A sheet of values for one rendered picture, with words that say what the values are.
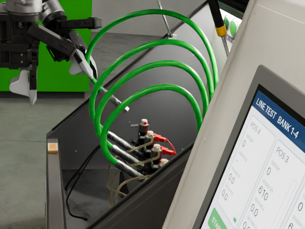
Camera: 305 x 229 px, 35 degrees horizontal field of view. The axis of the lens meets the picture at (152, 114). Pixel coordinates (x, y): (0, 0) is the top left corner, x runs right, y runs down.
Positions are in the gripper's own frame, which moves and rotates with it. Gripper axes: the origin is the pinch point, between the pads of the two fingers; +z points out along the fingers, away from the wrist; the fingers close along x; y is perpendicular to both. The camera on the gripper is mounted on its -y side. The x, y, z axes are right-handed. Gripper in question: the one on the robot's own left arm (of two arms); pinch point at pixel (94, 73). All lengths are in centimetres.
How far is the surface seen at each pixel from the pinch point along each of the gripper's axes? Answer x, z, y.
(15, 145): -179, -41, 167
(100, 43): -509, -171, 194
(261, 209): 55, 46, -36
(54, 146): -7.5, 9.2, 28.3
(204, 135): 33, 32, -28
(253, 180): 51, 42, -36
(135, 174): 23.6, 31.3, -6.5
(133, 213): 32, 38, -6
